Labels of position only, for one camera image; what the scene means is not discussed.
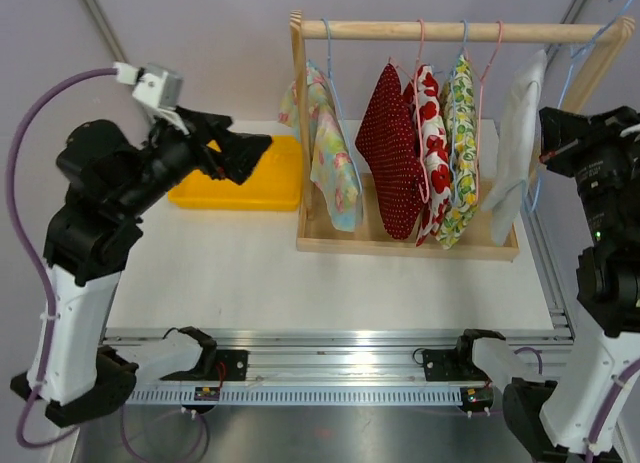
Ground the lemon print skirt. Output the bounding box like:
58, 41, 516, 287
436, 57, 479, 250

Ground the wooden clothes rack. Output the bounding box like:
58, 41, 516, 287
289, 11, 636, 261

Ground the blue wire hanger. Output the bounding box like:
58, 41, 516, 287
524, 0, 636, 214
447, 19, 469, 204
320, 17, 362, 193

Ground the red polka dot garment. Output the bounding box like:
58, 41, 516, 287
355, 64, 428, 240

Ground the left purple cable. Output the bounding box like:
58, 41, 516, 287
8, 66, 121, 449

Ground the red poppy print garment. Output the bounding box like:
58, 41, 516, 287
403, 64, 451, 247

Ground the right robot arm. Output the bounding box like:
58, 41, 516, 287
453, 106, 639, 462

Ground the pastel floral garment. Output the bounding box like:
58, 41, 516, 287
306, 61, 363, 232

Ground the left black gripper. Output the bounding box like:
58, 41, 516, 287
115, 104, 272, 219

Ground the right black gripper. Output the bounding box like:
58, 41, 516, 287
542, 108, 640, 248

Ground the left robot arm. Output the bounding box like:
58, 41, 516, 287
10, 108, 272, 428

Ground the white skirt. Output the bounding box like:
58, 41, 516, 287
481, 50, 547, 246

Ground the aluminium rail frame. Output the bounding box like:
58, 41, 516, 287
105, 200, 572, 389

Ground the yellow plastic tray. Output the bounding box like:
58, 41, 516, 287
168, 135, 303, 211

